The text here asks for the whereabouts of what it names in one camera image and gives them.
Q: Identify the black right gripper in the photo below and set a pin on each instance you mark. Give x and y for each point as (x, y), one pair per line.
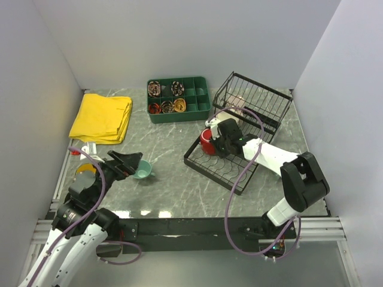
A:
(219, 153)

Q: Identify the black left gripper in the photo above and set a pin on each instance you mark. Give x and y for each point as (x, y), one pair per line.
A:
(129, 164)

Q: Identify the teal cup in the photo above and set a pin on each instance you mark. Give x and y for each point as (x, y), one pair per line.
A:
(144, 170)

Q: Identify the red mug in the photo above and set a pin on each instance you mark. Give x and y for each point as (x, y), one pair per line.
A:
(207, 147)

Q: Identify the white mug green inside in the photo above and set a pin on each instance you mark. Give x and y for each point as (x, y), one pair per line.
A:
(225, 116)

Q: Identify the pink speckled mug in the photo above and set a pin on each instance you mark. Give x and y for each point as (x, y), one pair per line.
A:
(235, 101)

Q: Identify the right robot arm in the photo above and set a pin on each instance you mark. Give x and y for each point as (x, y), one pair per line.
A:
(303, 181)

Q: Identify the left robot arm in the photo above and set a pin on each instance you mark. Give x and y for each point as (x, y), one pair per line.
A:
(80, 225)

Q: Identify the yellow mug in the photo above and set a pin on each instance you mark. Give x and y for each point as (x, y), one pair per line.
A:
(88, 169)

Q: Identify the yellow folded cloth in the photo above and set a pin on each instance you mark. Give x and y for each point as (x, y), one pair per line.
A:
(102, 120)

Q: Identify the orange black rolled tie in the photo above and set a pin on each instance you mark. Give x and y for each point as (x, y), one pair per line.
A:
(154, 108)

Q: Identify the yellow rolled tie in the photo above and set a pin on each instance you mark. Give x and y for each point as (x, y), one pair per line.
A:
(180, 105)

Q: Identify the green compartment tray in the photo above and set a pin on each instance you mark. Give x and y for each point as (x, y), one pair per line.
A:
(171, 100)

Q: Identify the brown black rolled tie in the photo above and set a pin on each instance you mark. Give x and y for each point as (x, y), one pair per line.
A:
(167, 107)

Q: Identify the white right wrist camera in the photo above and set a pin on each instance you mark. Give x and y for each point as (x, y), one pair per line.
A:
(212, 124)

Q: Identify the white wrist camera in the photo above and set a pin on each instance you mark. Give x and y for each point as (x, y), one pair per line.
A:
(212, 124)
(87, 153)

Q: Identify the black wire dish rack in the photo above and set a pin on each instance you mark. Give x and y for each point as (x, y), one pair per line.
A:
(253, 109)

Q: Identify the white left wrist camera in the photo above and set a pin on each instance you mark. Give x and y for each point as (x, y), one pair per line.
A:
(87, 153)

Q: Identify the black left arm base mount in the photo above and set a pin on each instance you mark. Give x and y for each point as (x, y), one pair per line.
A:
(128, 232)

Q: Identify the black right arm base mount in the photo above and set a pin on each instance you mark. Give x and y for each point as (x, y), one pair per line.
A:
(257, 228)

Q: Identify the black table front rail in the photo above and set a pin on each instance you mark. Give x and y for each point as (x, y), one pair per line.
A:
(192, 234)

